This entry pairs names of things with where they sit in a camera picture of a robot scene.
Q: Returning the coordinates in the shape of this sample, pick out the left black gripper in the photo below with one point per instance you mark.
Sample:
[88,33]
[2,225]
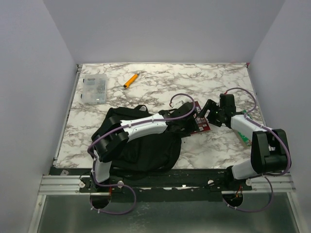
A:
[192,126]

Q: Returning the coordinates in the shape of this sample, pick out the dark green book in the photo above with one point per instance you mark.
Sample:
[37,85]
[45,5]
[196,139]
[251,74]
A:
[243,139]

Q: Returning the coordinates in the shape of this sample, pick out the clear plastic organizer box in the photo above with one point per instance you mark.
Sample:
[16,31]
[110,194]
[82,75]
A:
[94,89]

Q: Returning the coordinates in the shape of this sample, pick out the orange utility knife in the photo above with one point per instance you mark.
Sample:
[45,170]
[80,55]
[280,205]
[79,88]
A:
[131,80]

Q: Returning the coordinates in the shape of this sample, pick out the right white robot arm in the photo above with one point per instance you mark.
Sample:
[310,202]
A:
[269,147]

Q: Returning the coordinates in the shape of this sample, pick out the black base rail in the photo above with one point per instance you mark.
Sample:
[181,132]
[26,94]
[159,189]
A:
[173,185]

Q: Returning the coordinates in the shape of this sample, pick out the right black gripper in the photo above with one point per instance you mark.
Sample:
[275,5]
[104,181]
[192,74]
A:
[212,105]

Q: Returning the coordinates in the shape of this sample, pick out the black student backpack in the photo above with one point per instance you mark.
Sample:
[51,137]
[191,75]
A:
[145,150]

